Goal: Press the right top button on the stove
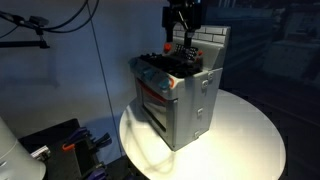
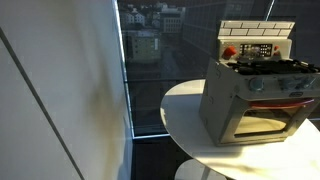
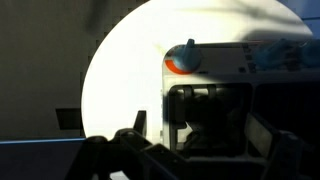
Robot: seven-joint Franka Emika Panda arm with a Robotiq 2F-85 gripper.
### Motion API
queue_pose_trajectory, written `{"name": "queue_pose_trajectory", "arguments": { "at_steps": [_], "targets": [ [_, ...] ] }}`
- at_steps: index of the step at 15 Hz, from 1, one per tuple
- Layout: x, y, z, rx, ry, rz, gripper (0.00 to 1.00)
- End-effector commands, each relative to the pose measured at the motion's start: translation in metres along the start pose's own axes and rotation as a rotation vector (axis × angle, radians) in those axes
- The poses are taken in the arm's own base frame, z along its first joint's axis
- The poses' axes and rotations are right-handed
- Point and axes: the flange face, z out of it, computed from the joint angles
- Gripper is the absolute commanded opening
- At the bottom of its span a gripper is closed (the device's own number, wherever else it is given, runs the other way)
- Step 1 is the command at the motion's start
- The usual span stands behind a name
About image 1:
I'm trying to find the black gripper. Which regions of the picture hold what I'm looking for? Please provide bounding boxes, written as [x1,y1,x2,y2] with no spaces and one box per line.
[162,0,204,50]

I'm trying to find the blue stove knob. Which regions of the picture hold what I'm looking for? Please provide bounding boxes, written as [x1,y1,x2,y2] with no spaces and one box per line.
[142,68,156,81]

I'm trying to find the grey toy stove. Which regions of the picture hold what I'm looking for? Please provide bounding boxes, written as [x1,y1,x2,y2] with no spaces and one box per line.
[128,24,232,153]

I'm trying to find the orange clip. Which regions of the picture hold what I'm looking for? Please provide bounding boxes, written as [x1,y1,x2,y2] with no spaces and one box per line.
[61,143,76,152]

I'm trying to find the black tool rack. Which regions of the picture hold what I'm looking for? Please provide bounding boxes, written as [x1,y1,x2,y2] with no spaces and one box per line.
[19,118,113,180]

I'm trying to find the silver metal tool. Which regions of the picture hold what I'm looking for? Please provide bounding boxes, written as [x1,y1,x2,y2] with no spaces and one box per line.
[30,145,52,162]

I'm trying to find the white rounded plastic housing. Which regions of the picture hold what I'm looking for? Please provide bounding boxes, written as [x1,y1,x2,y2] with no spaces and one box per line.
[0,116,47,180]

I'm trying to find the blue knob with orange ring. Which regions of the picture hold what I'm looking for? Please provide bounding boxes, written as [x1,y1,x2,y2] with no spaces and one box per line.
[157,77,176,92]

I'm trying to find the dark blue handled pliers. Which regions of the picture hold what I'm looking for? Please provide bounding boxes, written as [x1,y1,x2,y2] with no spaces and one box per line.
[92,132,113,148]

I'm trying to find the purple handled pliers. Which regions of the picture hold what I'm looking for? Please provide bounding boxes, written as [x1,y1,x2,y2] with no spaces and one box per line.
[65,126,90,145]
[84,164,108,180]

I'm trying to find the small black camera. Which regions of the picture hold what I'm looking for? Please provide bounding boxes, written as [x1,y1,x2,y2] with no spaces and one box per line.
[28,14,50,28]

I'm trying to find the black camera stand boom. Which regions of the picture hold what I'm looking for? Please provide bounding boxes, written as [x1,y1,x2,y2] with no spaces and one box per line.
[0,9,52,50]

